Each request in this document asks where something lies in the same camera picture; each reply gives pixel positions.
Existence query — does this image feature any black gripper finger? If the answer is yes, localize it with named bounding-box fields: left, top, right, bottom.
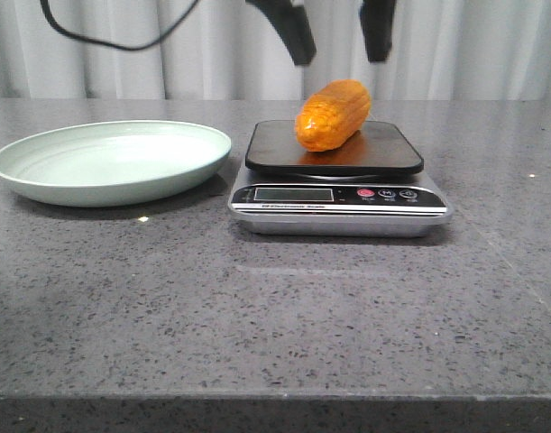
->
left=359, top=0, right=397, bottom=63
left=247, top=0, right=317, bottom=66

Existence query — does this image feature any orange corn cob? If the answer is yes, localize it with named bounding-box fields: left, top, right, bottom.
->
left=295, top=79, right=372, bottom=152

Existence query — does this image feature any white pleated curtain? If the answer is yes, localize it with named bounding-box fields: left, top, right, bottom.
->
left=0, top=1, right=551, bottom=100

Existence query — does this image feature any silver black kitchen scale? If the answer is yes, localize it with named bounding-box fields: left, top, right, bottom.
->
left=228, top=120, right=453, bottom=237

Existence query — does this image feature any pale green round plate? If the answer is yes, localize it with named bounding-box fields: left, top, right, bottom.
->
left=0, top=120, right=232, bottom=207

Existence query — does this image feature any black cable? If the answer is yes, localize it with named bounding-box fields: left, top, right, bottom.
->
left=39, top=0, right=200, bottom=51

